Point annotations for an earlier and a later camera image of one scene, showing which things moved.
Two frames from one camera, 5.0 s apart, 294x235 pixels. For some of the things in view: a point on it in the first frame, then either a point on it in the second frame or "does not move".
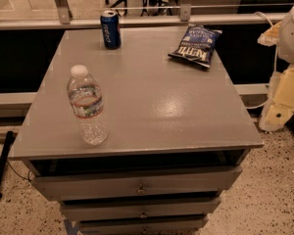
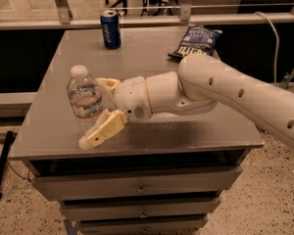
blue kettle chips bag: x=197 y=45 does not move
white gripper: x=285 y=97 → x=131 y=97
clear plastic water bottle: x=87 y=103 does not move
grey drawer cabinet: x=177 y=135 does not move
